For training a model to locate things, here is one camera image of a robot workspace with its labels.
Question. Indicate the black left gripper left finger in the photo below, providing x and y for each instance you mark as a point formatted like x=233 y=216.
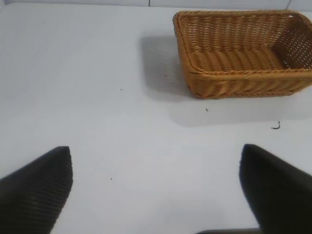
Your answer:
x=31 y=195

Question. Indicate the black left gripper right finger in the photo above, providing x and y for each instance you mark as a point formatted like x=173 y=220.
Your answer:
x=278 y=192

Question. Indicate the tan woven wicker basket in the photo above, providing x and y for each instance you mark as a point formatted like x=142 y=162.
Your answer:
x=243 y=83

